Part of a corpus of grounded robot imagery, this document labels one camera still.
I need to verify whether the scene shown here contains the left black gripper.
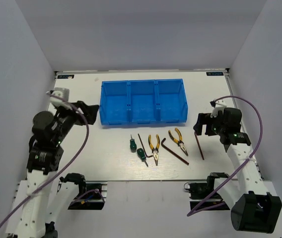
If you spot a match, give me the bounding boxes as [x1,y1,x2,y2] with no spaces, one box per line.
[53,100,99,143]

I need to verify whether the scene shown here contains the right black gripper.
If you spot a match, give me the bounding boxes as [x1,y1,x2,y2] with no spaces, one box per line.
[193,111,226,136]

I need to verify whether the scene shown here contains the yellow long-nose pliers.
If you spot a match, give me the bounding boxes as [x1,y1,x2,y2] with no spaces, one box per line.
[148,134,160,166]
[168,128,189,156]

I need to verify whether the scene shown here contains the thick dark hex key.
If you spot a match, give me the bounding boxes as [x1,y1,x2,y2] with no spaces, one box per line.
[161,138,189,166]

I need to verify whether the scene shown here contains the thin dark hex key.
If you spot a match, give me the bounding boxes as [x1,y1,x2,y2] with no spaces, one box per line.
[138,133,153,158]

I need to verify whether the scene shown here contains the green screwdriver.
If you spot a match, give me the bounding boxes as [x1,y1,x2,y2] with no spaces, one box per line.
[130,135,137,153]
[137,148,148,167]

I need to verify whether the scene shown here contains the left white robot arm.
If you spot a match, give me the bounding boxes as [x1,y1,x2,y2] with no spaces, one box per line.
[11,101,99,238]

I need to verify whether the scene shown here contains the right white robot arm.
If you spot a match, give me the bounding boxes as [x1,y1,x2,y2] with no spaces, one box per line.
[188,108,282,234]

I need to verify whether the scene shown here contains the dark hex key far right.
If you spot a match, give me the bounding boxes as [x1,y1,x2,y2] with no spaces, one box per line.
[194,131,205,160]

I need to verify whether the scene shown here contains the left dark table label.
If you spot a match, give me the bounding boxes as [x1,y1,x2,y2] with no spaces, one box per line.
[57,74,74,79]

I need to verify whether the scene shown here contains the dark table label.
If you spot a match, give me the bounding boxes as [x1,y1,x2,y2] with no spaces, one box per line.
[206,72,224,76]
[57,74,74,79]

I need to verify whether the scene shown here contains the blue three-compartment bin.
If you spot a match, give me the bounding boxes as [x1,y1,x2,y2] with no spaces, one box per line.
[99,79,188,126]

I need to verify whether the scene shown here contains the right dark table label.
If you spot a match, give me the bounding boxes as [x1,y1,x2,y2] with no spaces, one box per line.
[206,72,224,76]

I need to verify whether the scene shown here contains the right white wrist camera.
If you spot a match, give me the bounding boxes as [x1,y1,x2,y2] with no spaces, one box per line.
[210,99,227,118]

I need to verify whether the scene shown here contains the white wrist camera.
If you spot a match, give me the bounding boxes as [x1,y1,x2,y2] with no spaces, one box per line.
[46,87,71,110]
[210,99,227,118]

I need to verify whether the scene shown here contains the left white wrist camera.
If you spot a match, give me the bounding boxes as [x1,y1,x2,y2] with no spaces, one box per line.
[46,87,71,110]

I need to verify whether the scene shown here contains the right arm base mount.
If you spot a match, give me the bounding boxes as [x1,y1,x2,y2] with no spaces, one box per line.
[183,173,229,210]

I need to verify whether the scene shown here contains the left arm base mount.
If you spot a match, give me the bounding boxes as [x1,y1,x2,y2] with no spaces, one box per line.
[58,173,107,210]

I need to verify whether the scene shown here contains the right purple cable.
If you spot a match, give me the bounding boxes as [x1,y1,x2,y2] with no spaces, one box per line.
[187,96,263,217]

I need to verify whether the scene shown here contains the purple cable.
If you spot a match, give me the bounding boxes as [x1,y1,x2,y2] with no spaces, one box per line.
[0,100,90,238]
[187,96,263,217]

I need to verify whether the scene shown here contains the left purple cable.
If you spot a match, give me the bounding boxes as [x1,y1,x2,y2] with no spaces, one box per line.
[0,100,90,238]

